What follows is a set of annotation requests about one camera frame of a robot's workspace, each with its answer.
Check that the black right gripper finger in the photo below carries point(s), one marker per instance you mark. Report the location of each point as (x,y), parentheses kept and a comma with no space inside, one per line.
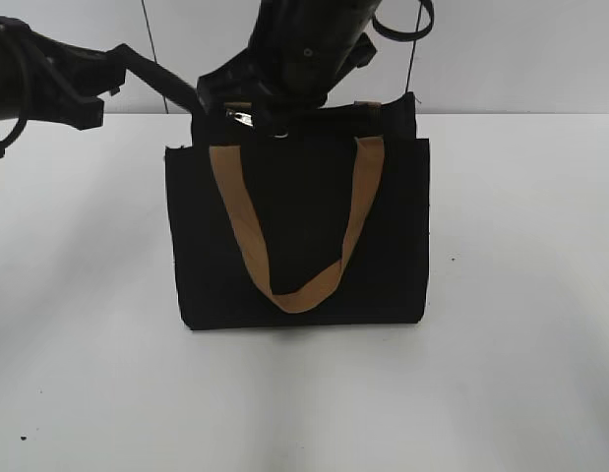
(271,121)

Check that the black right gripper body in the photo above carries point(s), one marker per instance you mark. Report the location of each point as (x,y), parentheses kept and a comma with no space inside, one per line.
(276,78)

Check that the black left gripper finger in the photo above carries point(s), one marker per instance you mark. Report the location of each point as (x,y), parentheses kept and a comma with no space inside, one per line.
(158,78)

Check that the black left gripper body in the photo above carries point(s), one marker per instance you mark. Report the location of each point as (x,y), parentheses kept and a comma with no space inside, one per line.
(66,81)

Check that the silver zipper pull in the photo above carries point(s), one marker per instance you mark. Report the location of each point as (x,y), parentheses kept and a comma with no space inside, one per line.
(240,117)

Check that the black canvas tote bag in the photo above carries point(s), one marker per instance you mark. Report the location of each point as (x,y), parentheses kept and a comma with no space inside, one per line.
(326,224)

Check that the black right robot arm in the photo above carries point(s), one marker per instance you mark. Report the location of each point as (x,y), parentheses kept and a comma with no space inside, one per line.
(336,25)

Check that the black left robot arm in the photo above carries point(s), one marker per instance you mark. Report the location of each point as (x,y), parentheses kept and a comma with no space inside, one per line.
(14,77)

